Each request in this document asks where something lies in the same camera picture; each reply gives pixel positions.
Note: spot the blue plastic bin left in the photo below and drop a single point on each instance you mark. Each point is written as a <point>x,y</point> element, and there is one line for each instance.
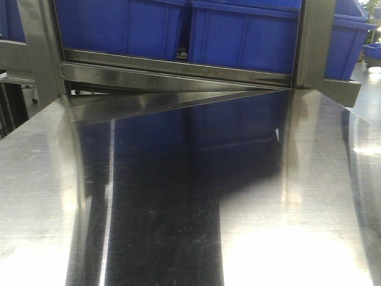
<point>139,28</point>

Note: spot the blue plastic bin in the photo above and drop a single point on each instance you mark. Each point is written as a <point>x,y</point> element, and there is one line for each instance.
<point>349,33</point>
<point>250,35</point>
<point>139,28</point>

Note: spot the blue plastic bin middle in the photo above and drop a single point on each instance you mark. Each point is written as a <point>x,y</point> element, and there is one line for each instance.
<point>250,35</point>

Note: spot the blue plastic bin right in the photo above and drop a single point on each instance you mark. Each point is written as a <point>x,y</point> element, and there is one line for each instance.
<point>349,33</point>

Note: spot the small blue bin far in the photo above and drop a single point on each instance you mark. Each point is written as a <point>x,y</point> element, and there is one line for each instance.
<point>372,53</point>

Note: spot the steel shelf rack frame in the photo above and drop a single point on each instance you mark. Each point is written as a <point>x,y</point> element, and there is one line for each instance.
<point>42,60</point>

